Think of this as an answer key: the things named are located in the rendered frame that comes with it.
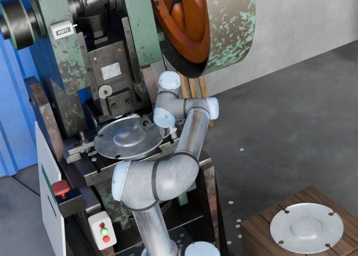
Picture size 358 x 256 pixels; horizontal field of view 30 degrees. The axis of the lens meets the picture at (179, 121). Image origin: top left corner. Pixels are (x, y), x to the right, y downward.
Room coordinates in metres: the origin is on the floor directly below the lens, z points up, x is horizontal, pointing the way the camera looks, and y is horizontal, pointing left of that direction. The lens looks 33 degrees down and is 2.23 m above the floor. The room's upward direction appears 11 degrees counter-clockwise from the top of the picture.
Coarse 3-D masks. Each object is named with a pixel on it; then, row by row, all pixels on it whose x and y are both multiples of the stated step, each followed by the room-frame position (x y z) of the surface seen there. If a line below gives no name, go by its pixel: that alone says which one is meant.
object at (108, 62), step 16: (112, 32) 2.37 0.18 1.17; (96, 48) 2.26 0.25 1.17; (112, 48) 2.27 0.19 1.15; (96, 64) 2.25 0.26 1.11; (112, 64) 2.27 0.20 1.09; (128, 64) 2.29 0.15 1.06; (96, 80) 2.24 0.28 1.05; (112, 80) 2.26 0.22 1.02; (128, 80) 2.28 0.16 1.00; (112, 96) 2.23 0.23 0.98; (128, 96) 2.24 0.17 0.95; (112, 112) 2.22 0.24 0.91
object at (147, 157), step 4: (156, 148) 2.11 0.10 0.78; (160, 148) 2.10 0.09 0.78; (148, 152) 2.10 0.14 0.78; (152, 152) 2.09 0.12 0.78; (156, 152) 2.08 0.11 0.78; (160, 152) 2.08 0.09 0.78; (140, 156) 2.08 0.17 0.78; (144, 156) 2.07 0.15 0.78; (148, 156) 2.07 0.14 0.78; (152, 156) 2.07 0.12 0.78; (156, 156) 2.07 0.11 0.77; (128, 160) 2.07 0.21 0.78; (132, 160) 2.06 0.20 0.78; (136, 160) 2.06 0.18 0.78; (140, 160) 2.05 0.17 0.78; (144, 160) 2.06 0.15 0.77; (148, 160) 2.18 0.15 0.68
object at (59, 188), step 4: (60, 180) 2.05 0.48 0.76; (64, 180) 2.05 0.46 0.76; (52, 184) 2.04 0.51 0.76; (56, 184) 2.03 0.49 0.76; (60, 184) 2.03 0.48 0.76; (64, 184) 2.02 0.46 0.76; (52, 188) 2.01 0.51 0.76; (56, 188) 2.01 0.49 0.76; (60, 188) 2.00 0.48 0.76; (64, 188) 2.00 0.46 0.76; (68, 188) 2.00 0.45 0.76; (56, 192) 1.98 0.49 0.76; (60, 192) 1.98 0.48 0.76; (64, 192) 1.99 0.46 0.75
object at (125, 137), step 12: (120, 120) 2.36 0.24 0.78; (132, 120) 2.34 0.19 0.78; (108, 132) 2.29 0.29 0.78; (120, 132) 2.26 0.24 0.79; (132, 132) 2.24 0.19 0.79; (144, 132) 2.23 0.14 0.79; (156, 132) 2.22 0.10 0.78; (96, 144) 2.22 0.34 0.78; (108, 144) 2.20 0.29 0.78; (120, 144) 2.18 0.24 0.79; (132, 144) 2.16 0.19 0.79; (144, 144) 2.15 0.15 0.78; (156, 144) 2.14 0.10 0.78; (108, 156) 2.11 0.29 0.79; (120, 156) 2.10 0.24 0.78; (132, 156) 2.08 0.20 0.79
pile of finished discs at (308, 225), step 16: (288, 208) 2.12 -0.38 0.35; (304, 208) 2.10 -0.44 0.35; (320, 208) 2.08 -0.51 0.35; (272, 224) 2.04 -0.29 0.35; (288, 224) 2.02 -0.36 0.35; (304, 224) 2.00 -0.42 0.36; (320, 224) 1.98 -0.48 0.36; (336, 224) 1.97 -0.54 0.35; (288, 240) 1.93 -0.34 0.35; (304, 240) 1.91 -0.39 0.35; (320, 240) 1.90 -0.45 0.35; (336, 240) 1.88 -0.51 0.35
